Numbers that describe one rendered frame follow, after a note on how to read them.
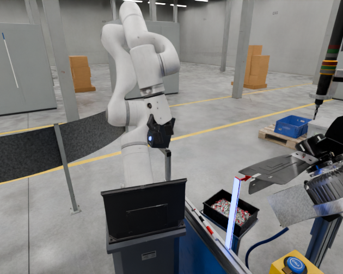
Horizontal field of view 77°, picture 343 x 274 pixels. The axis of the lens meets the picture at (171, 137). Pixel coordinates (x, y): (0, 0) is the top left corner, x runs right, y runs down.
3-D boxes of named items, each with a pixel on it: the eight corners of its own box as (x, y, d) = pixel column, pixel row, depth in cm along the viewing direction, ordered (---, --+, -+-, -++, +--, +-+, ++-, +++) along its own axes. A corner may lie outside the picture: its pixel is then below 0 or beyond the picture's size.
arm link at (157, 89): (155, 85, 68) (158, 94, 69) (166, 82, 76) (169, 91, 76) (134, 90, 72) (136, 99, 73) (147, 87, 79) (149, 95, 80)
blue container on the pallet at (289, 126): (310, 130, 394) (313, 119, 385) (296, 139, 360) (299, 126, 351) (288, 125, 423) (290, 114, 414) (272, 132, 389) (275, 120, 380)
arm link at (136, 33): (163, 29, 91) (183, 78, 75) (126, 37, 90) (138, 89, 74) (160, 7, 83) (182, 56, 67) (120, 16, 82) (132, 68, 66)
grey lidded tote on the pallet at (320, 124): (344, 140, 358) (350, 121, 345) (331, 150, 323) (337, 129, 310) (316, 132, 387) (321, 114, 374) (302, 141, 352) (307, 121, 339)
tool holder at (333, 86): (337, 97, 78) (345, 69, 74) (340, 101, 72) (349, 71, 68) (308, 94, 82) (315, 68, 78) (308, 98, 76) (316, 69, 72)
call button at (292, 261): (306, 270, 56) (308, 266, 55) (296, 277, 54) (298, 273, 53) (293, 257, 59) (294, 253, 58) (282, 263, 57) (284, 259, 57)
